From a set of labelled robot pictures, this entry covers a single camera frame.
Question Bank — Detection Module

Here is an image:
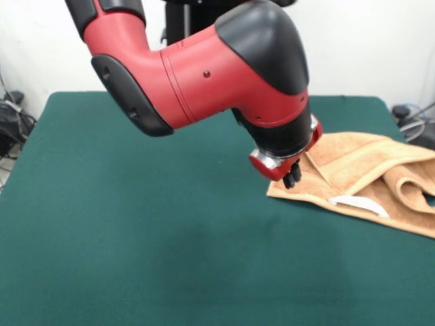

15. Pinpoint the black cable bundle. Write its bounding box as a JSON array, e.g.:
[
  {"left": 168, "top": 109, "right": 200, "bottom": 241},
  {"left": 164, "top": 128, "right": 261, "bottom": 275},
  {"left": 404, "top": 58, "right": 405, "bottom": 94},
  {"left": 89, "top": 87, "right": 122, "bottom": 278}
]
[{"left": 0, "top": 90, "right": 37, "bottom": 160}]

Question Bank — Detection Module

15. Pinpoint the black round device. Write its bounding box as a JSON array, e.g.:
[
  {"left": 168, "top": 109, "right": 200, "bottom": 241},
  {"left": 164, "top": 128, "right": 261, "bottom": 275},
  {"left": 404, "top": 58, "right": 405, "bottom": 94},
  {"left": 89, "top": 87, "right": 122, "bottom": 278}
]
[{"left": 391, "top": 105, "right": 415, "bottom": 119}]

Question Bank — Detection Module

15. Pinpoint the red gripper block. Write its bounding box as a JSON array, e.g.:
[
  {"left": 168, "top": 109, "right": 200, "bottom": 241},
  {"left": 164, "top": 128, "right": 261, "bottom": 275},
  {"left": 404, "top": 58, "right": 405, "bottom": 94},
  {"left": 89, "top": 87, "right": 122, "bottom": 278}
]
[{"left": 248, "top": 116, "right": 324, "bottom": 189}]

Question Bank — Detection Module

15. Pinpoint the dark green table cloth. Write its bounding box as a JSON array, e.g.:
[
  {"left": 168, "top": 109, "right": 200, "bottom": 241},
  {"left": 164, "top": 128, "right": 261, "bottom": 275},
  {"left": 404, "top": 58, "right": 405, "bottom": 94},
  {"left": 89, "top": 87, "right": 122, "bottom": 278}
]
[{"left": 0, "top": 90, "right": 435, "bottom": 326}]

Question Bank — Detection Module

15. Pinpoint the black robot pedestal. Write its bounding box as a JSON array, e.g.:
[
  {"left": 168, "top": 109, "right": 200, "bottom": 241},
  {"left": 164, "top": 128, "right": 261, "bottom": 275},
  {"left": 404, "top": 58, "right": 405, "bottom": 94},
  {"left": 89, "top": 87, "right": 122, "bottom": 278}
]
[{"left": 159, "top": 0, "right": 297, "bottom": 46}]

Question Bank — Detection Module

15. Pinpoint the tan terry towel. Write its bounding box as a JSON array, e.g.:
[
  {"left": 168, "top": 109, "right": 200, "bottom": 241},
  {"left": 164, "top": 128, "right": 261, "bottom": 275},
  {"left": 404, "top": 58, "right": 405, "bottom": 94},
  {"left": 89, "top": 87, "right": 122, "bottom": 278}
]
[{"left": 266, "top": 130, "right": 435, "bottom": 240}]

